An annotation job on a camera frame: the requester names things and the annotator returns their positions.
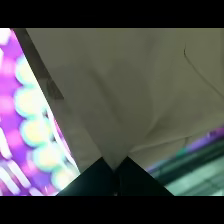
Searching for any beige garment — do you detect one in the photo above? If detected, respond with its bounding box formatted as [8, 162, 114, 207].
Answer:
[13, 27, 224, 174]

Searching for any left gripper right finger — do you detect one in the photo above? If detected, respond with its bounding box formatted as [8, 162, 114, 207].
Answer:
[115, 155, 175, 197]

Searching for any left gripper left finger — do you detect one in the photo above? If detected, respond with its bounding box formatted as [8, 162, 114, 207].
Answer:
[55, 157, 117, 197]

